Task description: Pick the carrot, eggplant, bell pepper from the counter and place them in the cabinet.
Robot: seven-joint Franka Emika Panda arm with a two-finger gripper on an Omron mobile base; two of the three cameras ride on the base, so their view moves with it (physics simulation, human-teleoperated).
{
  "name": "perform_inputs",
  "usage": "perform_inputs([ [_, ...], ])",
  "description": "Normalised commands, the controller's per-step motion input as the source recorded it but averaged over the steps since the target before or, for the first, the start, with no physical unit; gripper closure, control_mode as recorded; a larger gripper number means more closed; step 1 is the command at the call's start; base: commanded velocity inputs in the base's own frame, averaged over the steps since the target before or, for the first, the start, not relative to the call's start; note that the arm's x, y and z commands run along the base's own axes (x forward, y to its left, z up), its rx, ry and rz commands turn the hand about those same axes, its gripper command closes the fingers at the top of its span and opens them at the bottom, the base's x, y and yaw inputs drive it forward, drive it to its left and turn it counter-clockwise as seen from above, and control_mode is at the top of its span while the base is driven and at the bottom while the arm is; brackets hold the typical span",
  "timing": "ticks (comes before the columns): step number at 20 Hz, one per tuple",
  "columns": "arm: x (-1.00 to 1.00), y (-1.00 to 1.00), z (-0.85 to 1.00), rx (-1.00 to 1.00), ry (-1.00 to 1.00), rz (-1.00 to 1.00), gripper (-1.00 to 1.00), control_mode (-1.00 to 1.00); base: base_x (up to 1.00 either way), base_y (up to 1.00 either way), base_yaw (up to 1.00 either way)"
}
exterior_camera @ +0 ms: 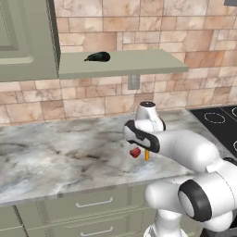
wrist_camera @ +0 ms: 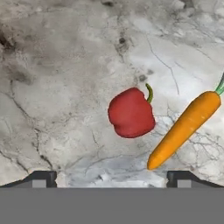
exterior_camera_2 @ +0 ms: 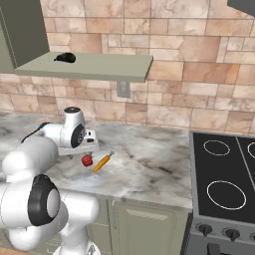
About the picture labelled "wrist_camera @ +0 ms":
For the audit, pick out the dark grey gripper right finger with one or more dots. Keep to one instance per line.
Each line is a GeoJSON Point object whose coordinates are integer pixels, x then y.
{"type": "Point", "coordinates": [182, 176]}

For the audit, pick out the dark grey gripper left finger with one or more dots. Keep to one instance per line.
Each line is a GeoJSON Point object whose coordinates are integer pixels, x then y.
{"type": "Point", "coordinates": [40, 176]}

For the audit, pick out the orange carrot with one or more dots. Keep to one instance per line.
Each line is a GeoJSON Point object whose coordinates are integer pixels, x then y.
{"type": "Point", "coordinates": [186, 126]}

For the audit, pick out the red bell pepper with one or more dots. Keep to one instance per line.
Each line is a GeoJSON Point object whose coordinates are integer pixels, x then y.
{"type": "Point", "coordinates": [131, 113]}

